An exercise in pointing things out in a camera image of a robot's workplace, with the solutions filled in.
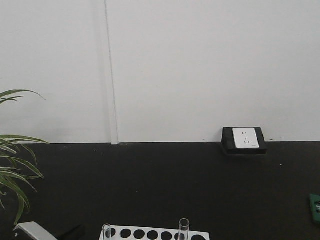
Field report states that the black wall socket box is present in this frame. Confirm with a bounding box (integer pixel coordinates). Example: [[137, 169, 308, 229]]
[[221, 126, 267, 155]]

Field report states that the green potted spider plant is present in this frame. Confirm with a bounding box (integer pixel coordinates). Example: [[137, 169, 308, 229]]
[[0, 89, 50, 225]]

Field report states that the white test tube rack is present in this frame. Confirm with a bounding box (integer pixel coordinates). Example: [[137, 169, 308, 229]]
[[99, 224, 211, 240]]

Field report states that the green box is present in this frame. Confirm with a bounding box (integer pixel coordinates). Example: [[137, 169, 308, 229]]
[[309, 194, 320, 224]]

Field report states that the glass test tube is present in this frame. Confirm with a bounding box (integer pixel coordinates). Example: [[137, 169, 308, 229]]
[[178, 218, 190, 240], [102, 223, 112, 240]]

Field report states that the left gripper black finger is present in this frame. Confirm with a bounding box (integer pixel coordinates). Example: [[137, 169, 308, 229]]
[[57, 224, 84, 240]]

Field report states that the white power socket plate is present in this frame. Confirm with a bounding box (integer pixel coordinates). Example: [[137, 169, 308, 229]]
[[232, 127, 259, 149]]

